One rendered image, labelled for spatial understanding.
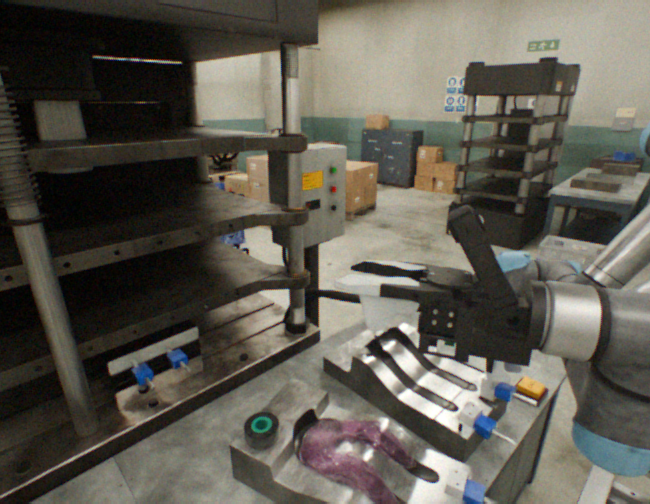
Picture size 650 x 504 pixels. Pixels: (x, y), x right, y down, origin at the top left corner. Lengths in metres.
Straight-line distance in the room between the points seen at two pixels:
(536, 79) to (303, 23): 3.75
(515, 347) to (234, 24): 0.99
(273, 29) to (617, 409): 1.11
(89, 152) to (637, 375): 1.11
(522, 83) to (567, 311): 4.48
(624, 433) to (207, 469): 0.89
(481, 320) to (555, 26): 7.25
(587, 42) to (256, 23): 6.59
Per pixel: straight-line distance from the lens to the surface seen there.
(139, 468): 1.17
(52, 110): 1.35
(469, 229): 0.41
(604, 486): 0.95
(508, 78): 4.90
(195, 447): 1.17
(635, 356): 0.45
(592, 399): 0.50
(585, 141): 7.39
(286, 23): 1.26
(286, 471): 0.99
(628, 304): 0.45
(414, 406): 1.12
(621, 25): 7.43
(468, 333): 0.42
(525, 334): 0.44
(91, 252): 1.14
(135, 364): 1.30
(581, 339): 0.43
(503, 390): 1.15
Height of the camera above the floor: 1.64
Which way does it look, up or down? 21 degrees down
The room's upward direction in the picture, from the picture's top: straight up
